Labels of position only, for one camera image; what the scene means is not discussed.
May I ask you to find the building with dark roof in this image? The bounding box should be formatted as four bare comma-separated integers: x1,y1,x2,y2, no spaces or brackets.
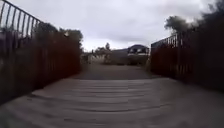
126,43,150,66

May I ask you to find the wooden plank bridge deck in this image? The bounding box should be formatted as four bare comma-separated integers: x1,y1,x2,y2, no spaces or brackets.
0,77,224,128

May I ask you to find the grey asphalt path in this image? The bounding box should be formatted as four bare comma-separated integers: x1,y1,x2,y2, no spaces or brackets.
71,62,161,81

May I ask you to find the row of trees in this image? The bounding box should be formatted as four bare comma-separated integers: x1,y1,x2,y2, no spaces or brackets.
33,21,84,51
163,0,224,44

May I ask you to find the dark bridge railing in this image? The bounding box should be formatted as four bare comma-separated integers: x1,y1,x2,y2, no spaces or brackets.
149,25,224,93
0,0,82,105

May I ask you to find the pale wall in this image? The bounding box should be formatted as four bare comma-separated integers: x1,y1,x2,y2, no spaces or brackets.
87,53,107,65

